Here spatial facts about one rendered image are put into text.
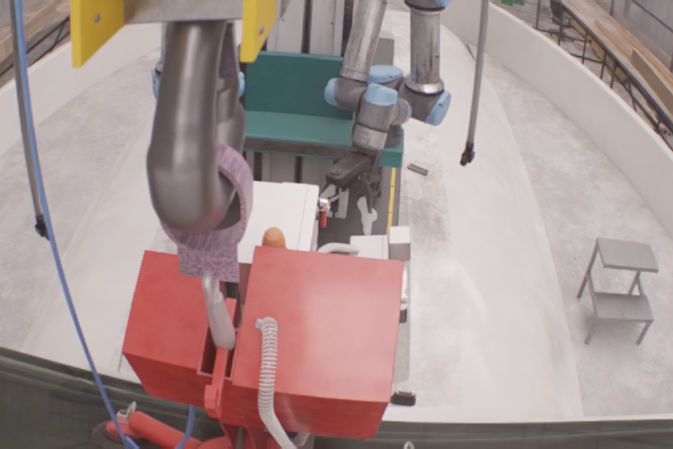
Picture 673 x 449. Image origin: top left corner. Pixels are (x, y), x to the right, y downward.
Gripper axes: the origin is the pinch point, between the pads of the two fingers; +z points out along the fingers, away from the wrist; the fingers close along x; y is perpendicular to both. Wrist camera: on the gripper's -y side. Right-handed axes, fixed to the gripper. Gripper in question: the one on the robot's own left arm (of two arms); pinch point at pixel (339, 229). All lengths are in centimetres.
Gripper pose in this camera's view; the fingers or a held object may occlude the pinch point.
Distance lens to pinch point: 163.3
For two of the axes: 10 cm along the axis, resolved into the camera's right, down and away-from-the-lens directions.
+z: -2.7, 9.3, 2.4
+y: 5.6, -0.5, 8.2
